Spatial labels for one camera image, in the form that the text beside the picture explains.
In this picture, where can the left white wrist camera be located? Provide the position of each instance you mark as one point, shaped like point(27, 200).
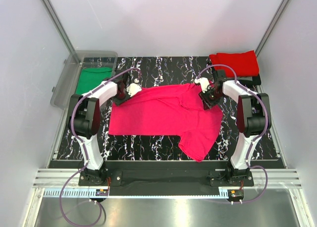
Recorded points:
point(134, 88)

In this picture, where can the folded red t shirt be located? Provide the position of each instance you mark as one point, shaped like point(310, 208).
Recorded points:
point(244, 64)

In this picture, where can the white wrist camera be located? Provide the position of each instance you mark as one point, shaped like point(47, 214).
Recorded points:
point(204, 83)
point(134, 88)

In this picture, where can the white slotted cable duct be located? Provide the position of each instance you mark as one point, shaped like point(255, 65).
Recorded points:
point(72, 193)

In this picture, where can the green t shirt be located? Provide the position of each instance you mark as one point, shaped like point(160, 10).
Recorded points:
point(91, 77)

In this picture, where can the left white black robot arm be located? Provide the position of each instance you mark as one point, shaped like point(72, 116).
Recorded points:
point(84, 119)

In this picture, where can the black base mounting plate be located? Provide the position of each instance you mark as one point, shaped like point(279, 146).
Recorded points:
point(162, 178)

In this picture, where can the pink t shirt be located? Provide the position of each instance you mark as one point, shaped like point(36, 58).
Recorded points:
point(171, 110)

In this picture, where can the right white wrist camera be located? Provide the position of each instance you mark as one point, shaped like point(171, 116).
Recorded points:
point(204, 83)

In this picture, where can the left orange connector board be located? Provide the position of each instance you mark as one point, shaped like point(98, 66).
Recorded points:
point(102, 192)

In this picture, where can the orange connector board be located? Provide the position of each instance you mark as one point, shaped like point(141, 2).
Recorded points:
point(102, 192)
point(236, 193)

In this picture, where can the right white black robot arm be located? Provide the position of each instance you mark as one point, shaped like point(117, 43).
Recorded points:
point(253, 119)

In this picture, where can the aluminium frame rail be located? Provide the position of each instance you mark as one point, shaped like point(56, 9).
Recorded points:
point(52, 177)

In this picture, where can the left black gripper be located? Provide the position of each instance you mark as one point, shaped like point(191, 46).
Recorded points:
point(118, 102)

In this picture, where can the right orange connector board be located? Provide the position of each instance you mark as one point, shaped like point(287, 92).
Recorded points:
point(236, 193)

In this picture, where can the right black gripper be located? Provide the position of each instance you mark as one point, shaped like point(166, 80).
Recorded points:
point(207, 103)

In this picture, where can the folded black t shirt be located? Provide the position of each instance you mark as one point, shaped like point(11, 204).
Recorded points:
point(250, 80)

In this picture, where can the clear plastic bin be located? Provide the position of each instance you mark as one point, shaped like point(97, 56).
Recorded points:
point(76, 62)

